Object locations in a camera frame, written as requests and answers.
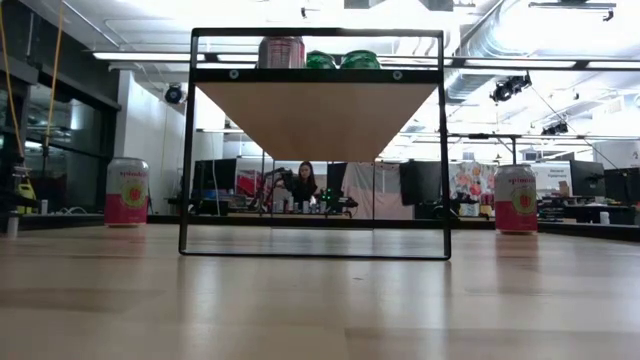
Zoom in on green soda can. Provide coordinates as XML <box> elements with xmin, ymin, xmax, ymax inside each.
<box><xmin>339</xmin><ymin>49</ymin><xmax>382</xmax><ymax>70</ymax></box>
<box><xmin>305</xmin><ymin>49</ymin><xmax>338</xmax><ymax>70</ymax></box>

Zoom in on yellow plastic jug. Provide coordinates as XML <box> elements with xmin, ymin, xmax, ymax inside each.
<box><xmin>14</xmin><ymin>177</ymin><xmax>39</xmax><ymax>214</ymax></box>

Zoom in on background black robot arms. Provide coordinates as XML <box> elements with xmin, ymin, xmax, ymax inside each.
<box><xmin>247</xmin><ymin>167</ymin><xmax>359</xmax><ymax>216</ymax></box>

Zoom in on white hanging shirt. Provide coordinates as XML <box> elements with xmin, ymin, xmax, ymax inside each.
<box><xmin>341</xmin><ymin>160</ymin><xmax>416</xmax><ymax>221</ymax></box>

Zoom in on wooden shelf black metal frame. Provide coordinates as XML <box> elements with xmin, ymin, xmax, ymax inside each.
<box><xmin>178</xmin><ymin>27</ymin><xmax>454</xmax><ymax>261</ymax></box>

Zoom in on yellow power cable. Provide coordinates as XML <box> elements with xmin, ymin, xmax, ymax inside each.
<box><xmin>0</xmin><ymin>0</ymin><xmax>65</xmax><ymax>161</ymax></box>

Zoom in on silver Diet Coke can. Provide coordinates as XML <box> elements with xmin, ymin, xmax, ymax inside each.
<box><xmin>257</xmin><ymin>35</ymin><xmax>307</xmax><ymax>70</ymax></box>

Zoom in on floral hanging cloth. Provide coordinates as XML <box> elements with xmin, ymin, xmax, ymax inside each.
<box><xmin>447</xmin><ymin>160</ymin><xmax>496</xmax><ymax>217</ymax></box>

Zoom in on pink white Spindrift can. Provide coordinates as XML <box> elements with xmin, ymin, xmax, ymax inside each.
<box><xmin>103</xmin><ymin>157</ymin><xmax>150</xmax><ymax>229</ymax></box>
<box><xmin>493</xmin><ymin>163</ymin><xmax>539</xmax><ymax>235</ymax></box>

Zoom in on ceiling light strip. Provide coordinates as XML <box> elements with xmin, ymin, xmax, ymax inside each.
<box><xmin>92</xmin><ymin>49</ymin><xmax>640</xmax><ymax>71</ymax></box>

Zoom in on black aluminium table frame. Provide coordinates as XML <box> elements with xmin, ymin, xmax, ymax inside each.
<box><xmin>0</xmin><ymin>212</ymin><xmax>640</xmax><ymax>244</ymax></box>

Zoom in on black ceiling camera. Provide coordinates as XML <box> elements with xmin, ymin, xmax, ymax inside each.
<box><xmin>163</xmin><ymin>83</ymin><xmax>185</xmax><ymax>105</ymax></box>

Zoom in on black ceiling spotlight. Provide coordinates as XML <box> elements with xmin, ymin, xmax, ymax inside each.
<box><xmin>539</xmin><ymin>121</ymin><xmax>570</xmax><ymax>137</ymax></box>
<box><xmin>489</xmin><ymin>73</ymin><xmax>533</xmax><ymax>104</ymax></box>

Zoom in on person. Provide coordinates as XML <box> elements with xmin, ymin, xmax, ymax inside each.
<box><xmin>292</xmin><ymin>160</ymin><xmax>321</xmax><ymax>206</ymax></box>

